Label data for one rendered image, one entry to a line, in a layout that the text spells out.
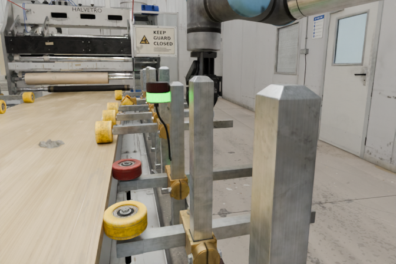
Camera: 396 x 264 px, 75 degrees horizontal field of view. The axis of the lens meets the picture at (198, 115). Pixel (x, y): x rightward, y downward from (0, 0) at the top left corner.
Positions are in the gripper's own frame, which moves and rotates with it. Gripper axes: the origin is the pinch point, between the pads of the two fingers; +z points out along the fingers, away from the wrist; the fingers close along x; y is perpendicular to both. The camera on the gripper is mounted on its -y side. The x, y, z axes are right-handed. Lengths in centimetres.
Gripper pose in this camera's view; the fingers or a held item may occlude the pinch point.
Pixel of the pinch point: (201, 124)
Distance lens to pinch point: 74.4
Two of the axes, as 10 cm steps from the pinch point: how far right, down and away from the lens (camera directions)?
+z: 0.0, 9.8, 1.8
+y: 2.5, 1.8, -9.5
